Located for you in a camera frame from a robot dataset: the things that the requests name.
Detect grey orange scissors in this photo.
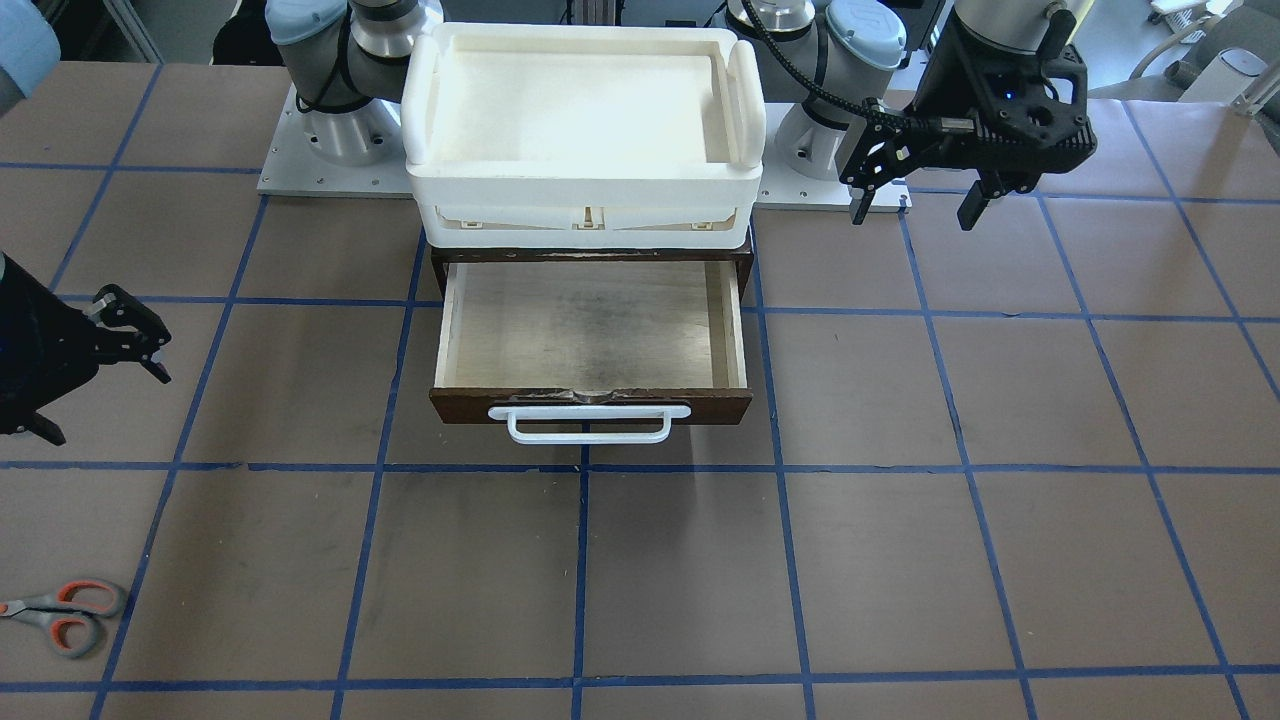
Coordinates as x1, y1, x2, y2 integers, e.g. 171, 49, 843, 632
1, 577, 128, 659

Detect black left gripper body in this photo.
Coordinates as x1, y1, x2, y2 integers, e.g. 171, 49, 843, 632
879, 45, 1098, 192

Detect white tray cabinet top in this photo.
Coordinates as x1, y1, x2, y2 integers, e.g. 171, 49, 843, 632
401, 22, 767, 251

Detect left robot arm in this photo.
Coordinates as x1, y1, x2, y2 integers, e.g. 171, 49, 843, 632
707, 1, 1098, 231

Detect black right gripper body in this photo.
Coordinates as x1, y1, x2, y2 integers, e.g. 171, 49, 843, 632
1, 255, 99, 446

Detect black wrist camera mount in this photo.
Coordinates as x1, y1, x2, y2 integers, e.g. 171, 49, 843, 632
972, 44, 1098, 174

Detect white drawer handle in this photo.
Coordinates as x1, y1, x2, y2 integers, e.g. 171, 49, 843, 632
486, 404, 692, 445

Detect black braided cable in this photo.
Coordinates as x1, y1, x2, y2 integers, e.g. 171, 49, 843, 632
739, 0, 977, 136

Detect wooden drawer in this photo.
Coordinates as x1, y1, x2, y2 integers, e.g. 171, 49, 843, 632
430, 258, 753, 424

